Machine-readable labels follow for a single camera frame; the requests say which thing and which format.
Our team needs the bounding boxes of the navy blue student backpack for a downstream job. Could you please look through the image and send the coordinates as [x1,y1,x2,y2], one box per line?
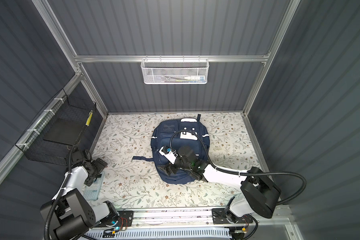
[133,114,210,185]

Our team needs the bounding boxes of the light green calculator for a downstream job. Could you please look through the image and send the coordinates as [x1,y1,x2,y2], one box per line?
[83,171,105,201]

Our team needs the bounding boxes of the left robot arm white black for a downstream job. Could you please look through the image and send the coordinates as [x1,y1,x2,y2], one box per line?
[40,147,121,240]

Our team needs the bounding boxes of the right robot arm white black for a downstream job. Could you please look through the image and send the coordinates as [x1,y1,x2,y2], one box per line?
[159,146,281,223]

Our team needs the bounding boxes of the pens in white basket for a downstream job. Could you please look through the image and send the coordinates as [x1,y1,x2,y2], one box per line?
[163,76,206,83]

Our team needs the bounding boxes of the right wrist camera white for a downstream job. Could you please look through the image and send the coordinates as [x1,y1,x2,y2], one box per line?
[159,146,178,164]

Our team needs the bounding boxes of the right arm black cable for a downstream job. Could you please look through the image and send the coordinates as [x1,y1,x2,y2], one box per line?
[169,129,307,240]

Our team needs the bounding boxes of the black wire wall basket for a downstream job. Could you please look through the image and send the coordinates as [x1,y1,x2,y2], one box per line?
[17,96,98,166]

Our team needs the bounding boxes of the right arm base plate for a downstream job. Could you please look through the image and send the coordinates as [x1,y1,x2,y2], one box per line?
[211,208,253,225]

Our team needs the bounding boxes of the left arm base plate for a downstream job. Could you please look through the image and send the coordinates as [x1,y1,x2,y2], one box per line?
[94,210,134,228]

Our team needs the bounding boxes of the white wire mesh basket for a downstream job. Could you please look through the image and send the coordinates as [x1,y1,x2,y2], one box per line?
[141,59,210,85]

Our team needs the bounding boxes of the aluminium front rail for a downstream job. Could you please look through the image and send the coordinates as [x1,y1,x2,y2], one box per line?
[84,204,295,230]

